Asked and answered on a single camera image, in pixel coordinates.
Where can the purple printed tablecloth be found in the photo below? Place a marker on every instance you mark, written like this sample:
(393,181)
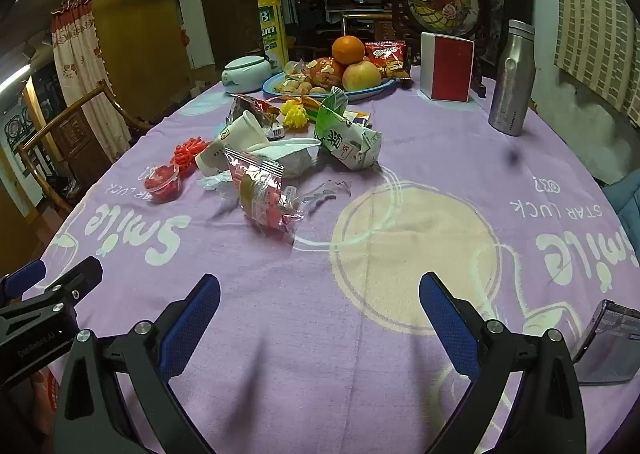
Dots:
(400,159)

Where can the red foam net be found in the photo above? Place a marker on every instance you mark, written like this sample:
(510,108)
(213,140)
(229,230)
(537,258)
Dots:
(189,154)

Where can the clear plastic scrap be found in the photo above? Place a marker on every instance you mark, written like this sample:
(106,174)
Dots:
(215,180)

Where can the yellow foam net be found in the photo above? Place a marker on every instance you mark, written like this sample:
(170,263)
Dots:
(295,115)

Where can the black smartphone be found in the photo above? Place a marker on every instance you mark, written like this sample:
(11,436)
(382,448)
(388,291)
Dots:
(607,344)

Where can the yellow tall canister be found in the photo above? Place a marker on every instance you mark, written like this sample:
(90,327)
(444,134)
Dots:
(272,34)

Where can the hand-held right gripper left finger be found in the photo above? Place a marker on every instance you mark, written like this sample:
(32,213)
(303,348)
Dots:
(192,324)

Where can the woven wall mat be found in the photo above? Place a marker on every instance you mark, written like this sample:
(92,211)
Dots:
(600,9)

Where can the apple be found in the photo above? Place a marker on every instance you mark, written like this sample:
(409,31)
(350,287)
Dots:
(361,76)

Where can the red and white box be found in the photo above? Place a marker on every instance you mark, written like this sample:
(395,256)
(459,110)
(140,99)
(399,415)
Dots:
(450,69)

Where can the orange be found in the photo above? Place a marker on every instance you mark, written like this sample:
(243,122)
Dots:
(348,50)

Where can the red plastic cup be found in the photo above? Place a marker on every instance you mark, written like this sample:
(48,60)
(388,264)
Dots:
(162,184)

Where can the white paper cup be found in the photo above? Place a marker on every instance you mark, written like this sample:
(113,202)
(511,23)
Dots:
(235,134)

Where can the pile of wrapped candies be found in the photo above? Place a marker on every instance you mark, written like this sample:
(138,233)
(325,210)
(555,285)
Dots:
(291,84)

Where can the white ceramic lidded pot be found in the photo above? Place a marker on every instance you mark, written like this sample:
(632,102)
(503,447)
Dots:
(245,70)

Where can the blue fruit plate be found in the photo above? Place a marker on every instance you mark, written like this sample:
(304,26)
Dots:
(370,93)

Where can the steel water bottle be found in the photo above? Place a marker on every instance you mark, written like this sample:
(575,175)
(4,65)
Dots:
(510,84)

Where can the clear red snack wrapper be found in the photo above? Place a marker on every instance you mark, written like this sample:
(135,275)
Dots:
(260,194)

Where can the white crumpled bag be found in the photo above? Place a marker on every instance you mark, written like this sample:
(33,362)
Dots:
(290,156)

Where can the small printed packet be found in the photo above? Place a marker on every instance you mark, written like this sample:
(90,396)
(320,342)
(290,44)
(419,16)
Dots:
(359,119)

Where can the silver snack wrapper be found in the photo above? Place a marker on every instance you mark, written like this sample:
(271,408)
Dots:
(250,106)

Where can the red wrapped fruit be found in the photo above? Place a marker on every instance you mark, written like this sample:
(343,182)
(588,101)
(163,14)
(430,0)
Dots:
(324,74)

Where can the green white snack wrapper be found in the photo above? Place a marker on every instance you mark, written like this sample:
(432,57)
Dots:
(345,139)

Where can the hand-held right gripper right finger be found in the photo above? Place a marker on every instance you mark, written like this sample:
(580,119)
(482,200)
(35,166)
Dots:
(445,324)

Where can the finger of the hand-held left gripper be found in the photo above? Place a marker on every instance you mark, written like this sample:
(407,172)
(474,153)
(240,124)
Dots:
(25,276)
(75,281)

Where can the white floral curtain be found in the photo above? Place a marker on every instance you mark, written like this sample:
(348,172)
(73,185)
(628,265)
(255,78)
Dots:
(80,59)

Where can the blue cloth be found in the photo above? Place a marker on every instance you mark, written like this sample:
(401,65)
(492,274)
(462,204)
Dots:
(622,209)

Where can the red snack packet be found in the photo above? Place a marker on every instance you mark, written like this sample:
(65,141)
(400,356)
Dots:
(390,59)

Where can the wooden armchair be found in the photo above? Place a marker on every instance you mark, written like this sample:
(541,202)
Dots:
(75,106)

